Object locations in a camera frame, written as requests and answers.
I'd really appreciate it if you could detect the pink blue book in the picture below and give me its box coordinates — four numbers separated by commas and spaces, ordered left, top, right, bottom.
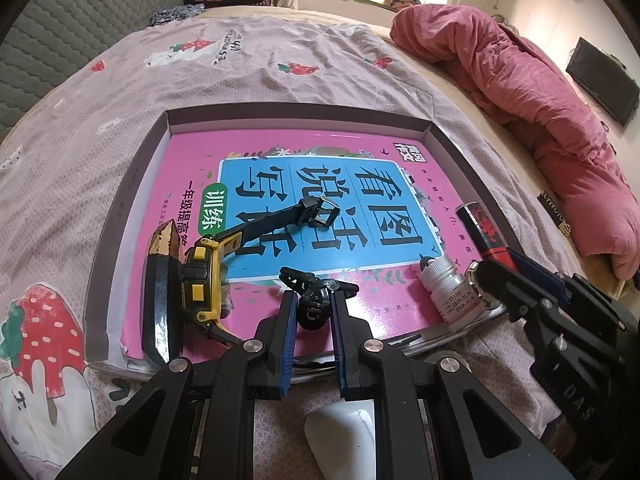
117, 132, 506, 361

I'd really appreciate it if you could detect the black pencil-shaped case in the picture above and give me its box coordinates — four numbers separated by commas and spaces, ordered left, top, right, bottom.
141, 222, 183, 367

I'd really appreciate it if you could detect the small black clip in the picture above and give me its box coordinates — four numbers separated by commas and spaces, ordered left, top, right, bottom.
279, 266, 361, 332

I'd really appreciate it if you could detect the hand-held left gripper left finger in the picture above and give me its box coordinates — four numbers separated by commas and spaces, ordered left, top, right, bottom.
52, 290, 301, 480

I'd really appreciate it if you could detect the shallow grey cardboard box tray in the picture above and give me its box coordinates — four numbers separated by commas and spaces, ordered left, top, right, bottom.
82, 105, 523, 376

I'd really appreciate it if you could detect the white pill bottle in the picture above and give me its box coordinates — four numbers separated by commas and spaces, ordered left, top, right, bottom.
419, 255, 485, 332

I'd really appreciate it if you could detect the red black tube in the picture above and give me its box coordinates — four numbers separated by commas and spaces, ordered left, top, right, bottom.
461, 201, 513, 263

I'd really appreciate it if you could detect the dark patterned cloth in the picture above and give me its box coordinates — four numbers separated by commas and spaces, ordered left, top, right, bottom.
148, 4, 206, 26

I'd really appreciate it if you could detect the black gold label tag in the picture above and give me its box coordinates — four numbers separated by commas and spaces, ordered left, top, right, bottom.
537, 187, 573, 236

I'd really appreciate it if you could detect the white computer mouse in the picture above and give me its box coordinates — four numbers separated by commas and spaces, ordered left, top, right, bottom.
304, 401, 377, 480

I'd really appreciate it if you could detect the black wall television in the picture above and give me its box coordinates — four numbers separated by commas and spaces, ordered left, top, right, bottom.
566, 37, 640, 128

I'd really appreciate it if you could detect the pink quilt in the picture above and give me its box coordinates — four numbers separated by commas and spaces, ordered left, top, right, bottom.
389, 0, 640, 281

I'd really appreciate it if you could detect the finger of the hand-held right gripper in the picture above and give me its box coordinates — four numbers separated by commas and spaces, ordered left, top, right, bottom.
471, 259, 567, 342
505, 249, 581, 311

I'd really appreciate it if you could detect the yellow black wristwatch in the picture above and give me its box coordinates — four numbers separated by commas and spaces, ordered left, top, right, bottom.
180, 197, 341, 346

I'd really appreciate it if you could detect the grey quilted headboard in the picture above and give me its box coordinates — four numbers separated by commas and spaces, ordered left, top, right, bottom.
0, 0, 183, 133

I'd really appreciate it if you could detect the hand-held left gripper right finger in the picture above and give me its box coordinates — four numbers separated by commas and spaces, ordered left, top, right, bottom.
330, 289, 576, 480

